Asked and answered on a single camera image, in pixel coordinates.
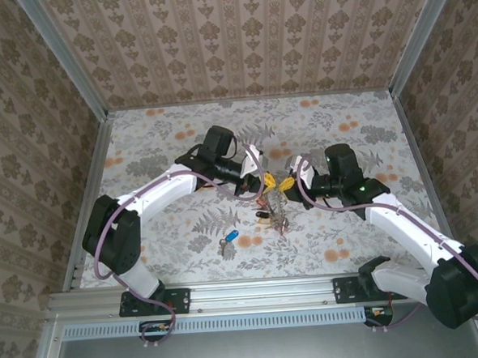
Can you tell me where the key with blue tag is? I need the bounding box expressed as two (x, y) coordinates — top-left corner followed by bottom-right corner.
(218, 228), (242, 258)

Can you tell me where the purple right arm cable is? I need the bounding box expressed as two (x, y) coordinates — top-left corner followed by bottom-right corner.
(294, 143), (478, 338)

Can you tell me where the thin black right gripper cable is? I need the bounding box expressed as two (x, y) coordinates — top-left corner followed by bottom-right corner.
(323, 195), (349, 211)

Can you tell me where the aluminium back rail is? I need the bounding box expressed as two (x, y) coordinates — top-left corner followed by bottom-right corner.
(106, 87), (395, 114)

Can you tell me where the aluminium corner post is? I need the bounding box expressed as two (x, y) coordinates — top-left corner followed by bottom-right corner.
(15, 0), (111, 125)
(382, 0), (471, 100)

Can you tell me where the large metal keyring with keys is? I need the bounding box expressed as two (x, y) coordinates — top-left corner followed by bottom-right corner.
(252, 185), (292, 238)

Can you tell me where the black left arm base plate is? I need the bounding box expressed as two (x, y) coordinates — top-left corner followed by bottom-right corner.
(117, 286), (193, 318)

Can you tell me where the aluminium mounting rail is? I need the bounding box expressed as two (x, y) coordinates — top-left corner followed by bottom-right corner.
(46, 269), (417, 322)

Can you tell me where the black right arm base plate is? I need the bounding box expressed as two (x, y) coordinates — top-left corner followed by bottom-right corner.
(332, 273), (408, 305)

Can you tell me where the white slotted cable duct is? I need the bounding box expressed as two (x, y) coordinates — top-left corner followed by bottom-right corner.
(63, 305), (370, 342)

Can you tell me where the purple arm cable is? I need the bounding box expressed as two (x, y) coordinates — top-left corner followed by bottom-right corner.
(294, 143), (478, 338)
(87, 141), (274, 351)

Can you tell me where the aluminium side rail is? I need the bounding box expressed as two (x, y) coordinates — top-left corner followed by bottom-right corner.
(51, 111), (125, 295)
(388, 89), (462, 259)

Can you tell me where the black connector board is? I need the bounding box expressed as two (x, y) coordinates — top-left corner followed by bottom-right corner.
(138, 318), (177, 343)
(363, 304), (395, 327)

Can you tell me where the grey metal panel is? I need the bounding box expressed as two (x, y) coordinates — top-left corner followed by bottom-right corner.
(49, 313), (478, 358)

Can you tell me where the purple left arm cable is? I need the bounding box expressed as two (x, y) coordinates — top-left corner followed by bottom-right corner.
(87, 141), (274, 351)

